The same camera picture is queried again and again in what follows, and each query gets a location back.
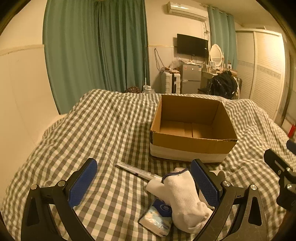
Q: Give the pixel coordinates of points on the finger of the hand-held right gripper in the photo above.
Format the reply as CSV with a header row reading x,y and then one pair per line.
x,y
291,143
277,162

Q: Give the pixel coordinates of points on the narrow teal curtain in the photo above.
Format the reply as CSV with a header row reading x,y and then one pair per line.
x,y
222,34

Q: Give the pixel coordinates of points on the black bag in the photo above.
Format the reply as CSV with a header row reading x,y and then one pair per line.
x,y
223,84

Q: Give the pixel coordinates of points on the white louvred wardrobe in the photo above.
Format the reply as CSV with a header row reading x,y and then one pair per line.
x,y
266,69

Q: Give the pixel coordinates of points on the dark patterned cushion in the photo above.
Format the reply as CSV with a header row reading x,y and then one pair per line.
x,y
133,90

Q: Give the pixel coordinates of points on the white suitcase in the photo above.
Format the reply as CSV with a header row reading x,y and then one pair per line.
x,y
170,82

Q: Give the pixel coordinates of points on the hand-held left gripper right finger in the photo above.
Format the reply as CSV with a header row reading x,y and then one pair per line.
x,y
204,183

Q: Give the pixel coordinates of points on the white sock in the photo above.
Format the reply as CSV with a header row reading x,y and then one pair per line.
x,y
155,186
185,199

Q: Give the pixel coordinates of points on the wooden dresser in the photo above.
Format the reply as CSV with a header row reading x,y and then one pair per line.
x,y
205,77

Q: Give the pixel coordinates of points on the red object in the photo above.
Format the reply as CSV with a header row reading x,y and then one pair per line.
x,y
292,129

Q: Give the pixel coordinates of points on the white oval mirror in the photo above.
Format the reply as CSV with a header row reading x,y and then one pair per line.
x,y
216,54

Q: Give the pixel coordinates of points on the black wall television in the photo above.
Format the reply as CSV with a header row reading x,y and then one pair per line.
x,y
192,45

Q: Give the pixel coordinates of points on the grey checked blanket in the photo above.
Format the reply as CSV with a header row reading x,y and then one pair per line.
x,y
104,129

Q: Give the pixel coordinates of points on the clear water bottle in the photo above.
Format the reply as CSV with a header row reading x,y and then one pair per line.
x,y
148,89

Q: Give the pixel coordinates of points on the wide green curtain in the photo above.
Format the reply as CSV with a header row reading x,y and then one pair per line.
x,y
92,51

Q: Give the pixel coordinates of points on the small silver fridge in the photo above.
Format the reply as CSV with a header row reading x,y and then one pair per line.
x,y
190,76

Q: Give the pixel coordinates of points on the cardboard box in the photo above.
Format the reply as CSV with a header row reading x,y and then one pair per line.
x,y
192,109

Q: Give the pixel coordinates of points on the white air conditioner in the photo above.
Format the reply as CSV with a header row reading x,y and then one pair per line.
x,y
187,10

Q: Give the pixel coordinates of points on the white cream tube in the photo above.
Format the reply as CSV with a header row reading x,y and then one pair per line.
x,y
136,171

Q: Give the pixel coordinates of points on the blue tissue packet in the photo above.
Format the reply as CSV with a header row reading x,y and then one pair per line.
x,y
153,220

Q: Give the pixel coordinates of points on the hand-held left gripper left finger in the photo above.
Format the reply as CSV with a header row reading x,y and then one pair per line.
x,y
83,183

